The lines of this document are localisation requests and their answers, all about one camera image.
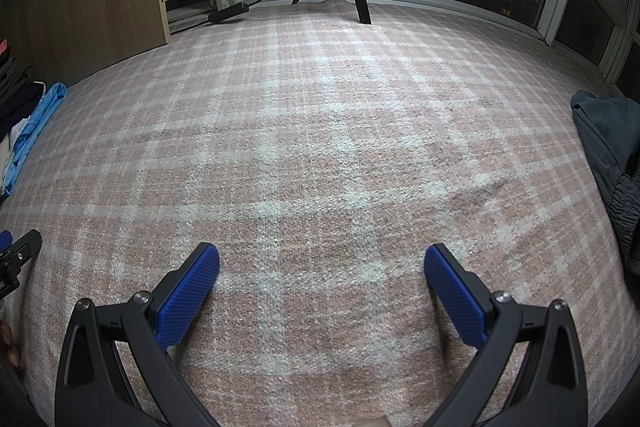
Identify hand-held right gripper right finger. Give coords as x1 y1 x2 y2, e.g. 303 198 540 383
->
423 243 590 427

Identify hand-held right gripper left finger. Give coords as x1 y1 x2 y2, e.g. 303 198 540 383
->
54 242 222 427

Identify black power adapter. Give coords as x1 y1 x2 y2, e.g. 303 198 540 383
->
207 1 251 25

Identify light blue garment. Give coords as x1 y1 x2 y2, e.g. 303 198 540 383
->
2 82 68 195

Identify dark grey pants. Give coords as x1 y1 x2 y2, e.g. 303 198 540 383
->
571 89 640 278

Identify navy garment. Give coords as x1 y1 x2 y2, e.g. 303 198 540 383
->
0 79 48 135

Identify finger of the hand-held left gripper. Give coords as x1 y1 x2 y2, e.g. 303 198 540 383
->
0 229 43 303

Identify white garment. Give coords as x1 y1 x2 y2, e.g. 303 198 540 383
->
7 119 31 144

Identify dark grey garment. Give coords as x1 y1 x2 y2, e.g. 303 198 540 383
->
0 52 33 102

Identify person's left hand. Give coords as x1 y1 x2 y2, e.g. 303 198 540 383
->
0 319 22 370

